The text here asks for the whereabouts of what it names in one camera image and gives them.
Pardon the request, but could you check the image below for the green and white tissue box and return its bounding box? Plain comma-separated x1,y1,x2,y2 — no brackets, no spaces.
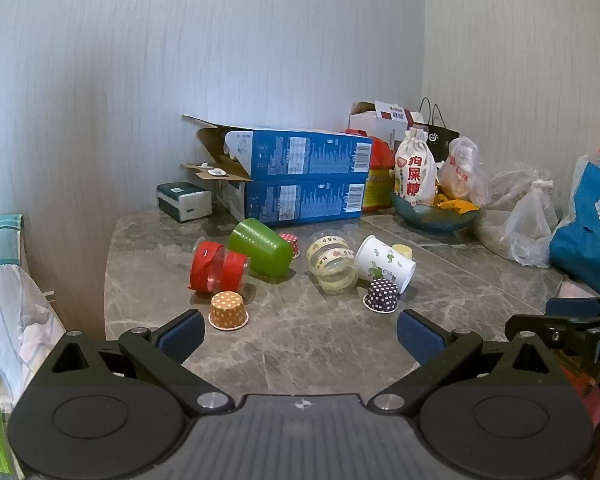
156,181,213,224

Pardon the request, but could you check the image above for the teal bowl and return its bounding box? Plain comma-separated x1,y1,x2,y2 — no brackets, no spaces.
390,191,481,234

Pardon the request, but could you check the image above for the closed blue carton box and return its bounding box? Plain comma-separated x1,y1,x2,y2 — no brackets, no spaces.
214,176,367,228

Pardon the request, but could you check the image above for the orange polka dot paper cup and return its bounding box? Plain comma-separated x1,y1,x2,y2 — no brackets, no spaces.
208,291,251,331

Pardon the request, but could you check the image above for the clear plastic bag with food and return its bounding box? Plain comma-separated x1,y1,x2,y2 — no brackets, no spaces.
437,136,492,207

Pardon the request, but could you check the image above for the green plastic cup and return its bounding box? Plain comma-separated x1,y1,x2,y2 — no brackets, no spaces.
228,218,295,279

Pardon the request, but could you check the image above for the blue tote bag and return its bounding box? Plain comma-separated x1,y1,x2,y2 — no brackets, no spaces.
549,154,600,297

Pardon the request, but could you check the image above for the clear cup with yellow bands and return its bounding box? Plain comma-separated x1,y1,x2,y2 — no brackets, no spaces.
306,230,359,296

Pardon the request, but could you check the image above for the orange snack packet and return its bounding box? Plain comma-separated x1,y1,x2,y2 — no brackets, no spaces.
434,186,481,217

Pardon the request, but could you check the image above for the dark polka dot paper cup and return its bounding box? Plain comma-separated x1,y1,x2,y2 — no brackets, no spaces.
362,278,401,314

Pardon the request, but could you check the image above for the white paper cup green print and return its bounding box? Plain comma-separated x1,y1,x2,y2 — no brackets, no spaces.
354,234,416,294

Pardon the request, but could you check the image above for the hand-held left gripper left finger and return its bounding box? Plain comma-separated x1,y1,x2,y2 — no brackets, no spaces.
31,309,236,416

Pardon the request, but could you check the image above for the open blue carton box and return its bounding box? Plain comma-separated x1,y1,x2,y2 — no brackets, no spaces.
181,113,374,184

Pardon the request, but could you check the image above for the clear cup with red bands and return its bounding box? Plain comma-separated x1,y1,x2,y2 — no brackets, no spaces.
188,240,251,294

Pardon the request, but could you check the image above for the white cardboard box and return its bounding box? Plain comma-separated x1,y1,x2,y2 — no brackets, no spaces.
349,100,427,150

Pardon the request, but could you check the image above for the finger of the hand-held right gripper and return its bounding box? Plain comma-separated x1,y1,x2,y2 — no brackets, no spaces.
546,296,600,321
504,312,600,367

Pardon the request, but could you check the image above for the white drawstring bag red print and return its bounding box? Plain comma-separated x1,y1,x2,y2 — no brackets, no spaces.
393,127,439,208

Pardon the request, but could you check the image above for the plaid cloth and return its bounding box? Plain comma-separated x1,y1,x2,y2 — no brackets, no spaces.
0,213,28,283

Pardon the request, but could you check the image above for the red and yellow package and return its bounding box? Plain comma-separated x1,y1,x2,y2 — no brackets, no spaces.
344,129,397,213

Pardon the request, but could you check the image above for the white cloth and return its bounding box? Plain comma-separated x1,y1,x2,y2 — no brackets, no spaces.
0,259,68,408

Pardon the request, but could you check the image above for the red cloth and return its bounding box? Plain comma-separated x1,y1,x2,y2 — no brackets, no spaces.
555,352,600,428

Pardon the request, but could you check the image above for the knotted clear plastic bag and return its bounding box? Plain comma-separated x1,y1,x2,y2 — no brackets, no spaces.
472,161,563,268

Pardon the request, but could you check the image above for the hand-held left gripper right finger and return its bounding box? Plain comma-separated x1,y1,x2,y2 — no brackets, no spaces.
368,309,572,415

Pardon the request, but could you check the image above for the black paper bag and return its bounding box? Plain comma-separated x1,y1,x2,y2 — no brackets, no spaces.
412,97,461,165

